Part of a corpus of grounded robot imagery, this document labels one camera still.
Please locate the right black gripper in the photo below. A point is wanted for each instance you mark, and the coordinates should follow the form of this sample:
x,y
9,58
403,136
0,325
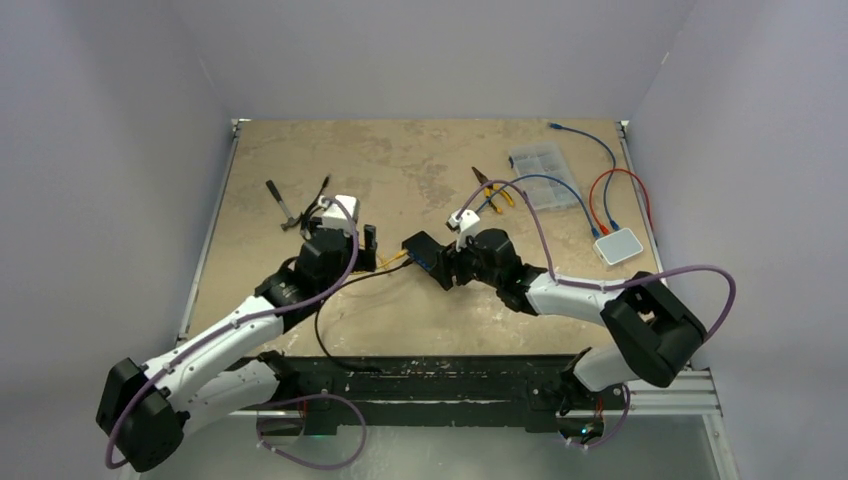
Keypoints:
x,y
448,258

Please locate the black box device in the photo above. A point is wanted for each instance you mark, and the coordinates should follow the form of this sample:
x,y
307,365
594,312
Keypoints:
x,y
423,249

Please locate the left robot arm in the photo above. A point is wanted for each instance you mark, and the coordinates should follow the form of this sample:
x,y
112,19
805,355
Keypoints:
x,y
147,409

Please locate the yellow handled pliers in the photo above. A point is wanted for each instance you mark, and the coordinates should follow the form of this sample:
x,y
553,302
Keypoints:
x,y
491,192

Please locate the clear plastic organizer box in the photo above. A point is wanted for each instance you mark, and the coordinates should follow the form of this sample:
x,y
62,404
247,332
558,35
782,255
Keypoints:
x,y
544,175

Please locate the small grey hammer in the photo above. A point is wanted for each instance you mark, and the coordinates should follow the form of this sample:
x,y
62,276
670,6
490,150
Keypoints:
x,y
292,221

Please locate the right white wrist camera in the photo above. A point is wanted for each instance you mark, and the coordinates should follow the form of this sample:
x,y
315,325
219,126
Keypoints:
x,y
465,225

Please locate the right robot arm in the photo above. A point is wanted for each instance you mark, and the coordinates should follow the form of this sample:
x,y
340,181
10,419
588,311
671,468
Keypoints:
x,y
654,334

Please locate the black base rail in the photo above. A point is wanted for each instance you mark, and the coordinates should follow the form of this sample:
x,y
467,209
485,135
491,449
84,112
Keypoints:
x,y
519,391

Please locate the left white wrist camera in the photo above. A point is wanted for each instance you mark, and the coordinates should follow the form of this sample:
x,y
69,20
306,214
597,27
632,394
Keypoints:
x,y
339,212

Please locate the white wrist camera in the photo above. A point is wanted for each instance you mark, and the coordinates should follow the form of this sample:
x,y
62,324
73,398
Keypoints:
x,y
465,225
339,212

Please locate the white network switch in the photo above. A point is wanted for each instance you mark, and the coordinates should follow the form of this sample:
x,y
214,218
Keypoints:
x,y
618,247

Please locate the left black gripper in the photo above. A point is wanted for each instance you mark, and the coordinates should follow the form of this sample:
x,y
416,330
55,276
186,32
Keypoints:
x,y
369,245

